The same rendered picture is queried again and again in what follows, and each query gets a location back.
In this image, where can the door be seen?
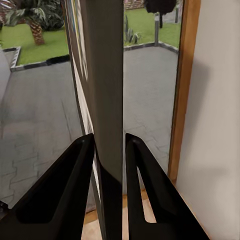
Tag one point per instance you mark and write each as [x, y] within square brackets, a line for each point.
[39, 117]

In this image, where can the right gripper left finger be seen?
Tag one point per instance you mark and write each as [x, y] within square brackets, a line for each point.
[54, 208]

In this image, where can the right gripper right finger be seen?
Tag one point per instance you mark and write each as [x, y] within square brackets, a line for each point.
[174, 220]

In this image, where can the poster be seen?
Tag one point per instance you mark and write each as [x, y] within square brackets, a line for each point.
[95, 34]

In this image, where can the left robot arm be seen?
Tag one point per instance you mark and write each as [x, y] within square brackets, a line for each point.
[3, 210]

